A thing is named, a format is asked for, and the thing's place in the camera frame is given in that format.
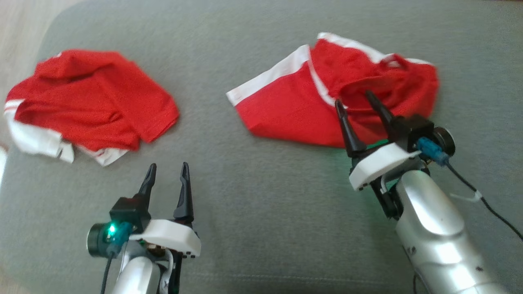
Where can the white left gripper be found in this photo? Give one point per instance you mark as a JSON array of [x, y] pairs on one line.
[[171, 237]]

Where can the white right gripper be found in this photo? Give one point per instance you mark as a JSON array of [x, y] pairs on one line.
[[382, 163]]

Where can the red basketball jersey white trim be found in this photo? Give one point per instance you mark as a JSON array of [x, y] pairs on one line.
[[286, 110]]

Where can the grey fabric sofa seat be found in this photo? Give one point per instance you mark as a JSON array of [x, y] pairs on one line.
[[261, 196]]

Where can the red shirt with white cuffs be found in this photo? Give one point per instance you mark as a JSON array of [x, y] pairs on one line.
[[94, 102]]

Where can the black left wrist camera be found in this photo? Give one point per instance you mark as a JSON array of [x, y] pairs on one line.
[[122, 220]]

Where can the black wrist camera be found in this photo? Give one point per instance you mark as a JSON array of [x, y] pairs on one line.
[[122, 220], [425, 130]]

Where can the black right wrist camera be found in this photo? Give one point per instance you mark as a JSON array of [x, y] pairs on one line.
[[425, 130]]

